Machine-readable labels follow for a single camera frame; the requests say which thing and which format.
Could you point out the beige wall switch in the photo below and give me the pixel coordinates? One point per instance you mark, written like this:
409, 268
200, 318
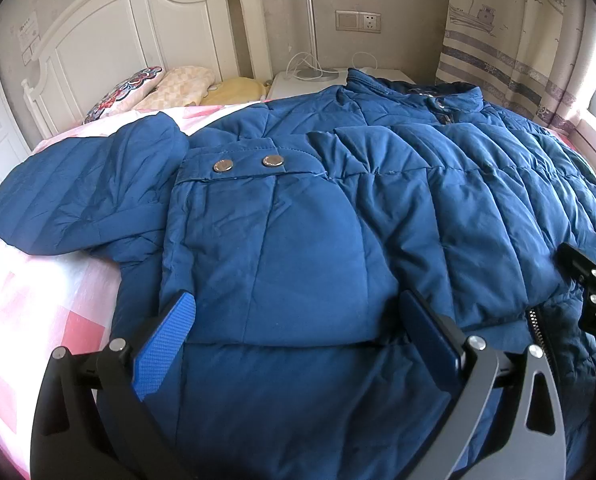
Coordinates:
346, 20

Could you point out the white nightstand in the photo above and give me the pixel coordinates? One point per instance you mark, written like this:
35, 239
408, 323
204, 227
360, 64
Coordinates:
298, 89

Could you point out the cream checked pillow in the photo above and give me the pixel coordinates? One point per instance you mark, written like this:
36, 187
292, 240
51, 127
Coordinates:
178, 85

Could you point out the yellow pillow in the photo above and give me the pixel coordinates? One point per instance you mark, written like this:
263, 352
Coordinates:
235, 91

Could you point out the beige wall socket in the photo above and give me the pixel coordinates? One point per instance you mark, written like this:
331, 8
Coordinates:
369, 22

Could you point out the blue puffer jacket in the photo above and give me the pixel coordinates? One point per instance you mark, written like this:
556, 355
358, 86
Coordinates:
303, 240

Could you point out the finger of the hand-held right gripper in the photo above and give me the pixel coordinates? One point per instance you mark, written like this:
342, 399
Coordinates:
583, 262

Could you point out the silver lamp stand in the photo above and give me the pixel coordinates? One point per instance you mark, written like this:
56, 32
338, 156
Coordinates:
311, 20

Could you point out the pink checked bed sheet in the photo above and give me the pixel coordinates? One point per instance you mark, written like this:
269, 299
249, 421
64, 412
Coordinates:
53, 300

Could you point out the white wooden headboard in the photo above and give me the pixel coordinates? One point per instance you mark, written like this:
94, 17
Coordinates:
118, 35

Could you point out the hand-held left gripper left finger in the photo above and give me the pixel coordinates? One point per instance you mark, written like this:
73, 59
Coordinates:
163, 340

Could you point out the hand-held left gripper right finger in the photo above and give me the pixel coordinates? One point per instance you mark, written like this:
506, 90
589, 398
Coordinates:
428, 325

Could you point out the embroidered floral pillow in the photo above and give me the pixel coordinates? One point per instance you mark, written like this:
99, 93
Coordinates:
123, 92

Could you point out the beige boat print curtain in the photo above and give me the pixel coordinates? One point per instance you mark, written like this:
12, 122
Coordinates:
503, 35

